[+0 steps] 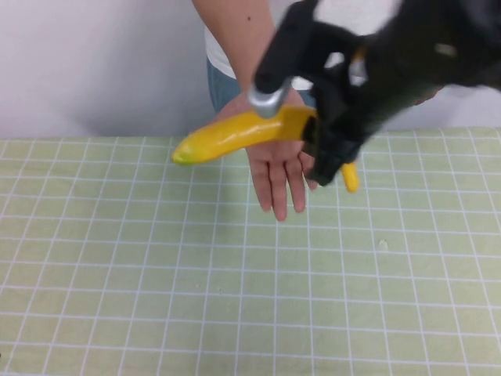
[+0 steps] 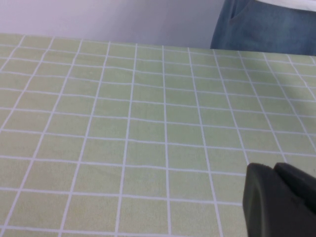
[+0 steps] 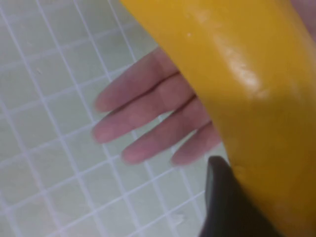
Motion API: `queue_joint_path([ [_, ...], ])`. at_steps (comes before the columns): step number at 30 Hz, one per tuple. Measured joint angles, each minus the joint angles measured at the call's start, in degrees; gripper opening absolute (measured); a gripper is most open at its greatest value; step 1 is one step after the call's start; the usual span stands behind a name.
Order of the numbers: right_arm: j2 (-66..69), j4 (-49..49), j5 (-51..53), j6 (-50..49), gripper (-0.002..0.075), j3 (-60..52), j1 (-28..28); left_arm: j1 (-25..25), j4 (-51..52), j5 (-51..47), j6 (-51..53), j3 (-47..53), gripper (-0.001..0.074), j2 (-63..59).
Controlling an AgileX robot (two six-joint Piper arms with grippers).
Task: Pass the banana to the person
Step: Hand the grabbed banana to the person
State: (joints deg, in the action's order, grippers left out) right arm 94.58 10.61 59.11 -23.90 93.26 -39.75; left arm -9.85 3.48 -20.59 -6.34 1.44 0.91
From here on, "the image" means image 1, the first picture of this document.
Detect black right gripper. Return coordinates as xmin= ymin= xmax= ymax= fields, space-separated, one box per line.
xmin=249 ymin=0 xmax=398 ymax=188

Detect yellow plastic banana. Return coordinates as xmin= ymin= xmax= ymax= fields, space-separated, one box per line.
xmin=171 ymin=109 xmax=360 ymax=193

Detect person's right forearm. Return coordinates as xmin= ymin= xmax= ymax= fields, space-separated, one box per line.
xmin=191 ymin=0 xmax=283 ymax=103

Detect person's right hand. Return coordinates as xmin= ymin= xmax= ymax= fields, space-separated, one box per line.
xmin=214 ymin=89 xmax=320 ymax=223

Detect person's left hand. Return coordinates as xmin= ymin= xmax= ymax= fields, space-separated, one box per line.
xmin=410 ymin=88 xmax=438 ymax=107

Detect blue jeans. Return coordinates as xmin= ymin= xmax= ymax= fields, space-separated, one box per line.
xmin=206 ymin=58 xmax=256 ymax=118

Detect white t-shirt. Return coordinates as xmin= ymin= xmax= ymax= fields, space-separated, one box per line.
xmin=204 ymin=23 xmax=369 ymax=92

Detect green white-grid tablecloth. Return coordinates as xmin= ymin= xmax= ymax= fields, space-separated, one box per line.
xmin=0 ymin=127 xmax=501 ymax=376

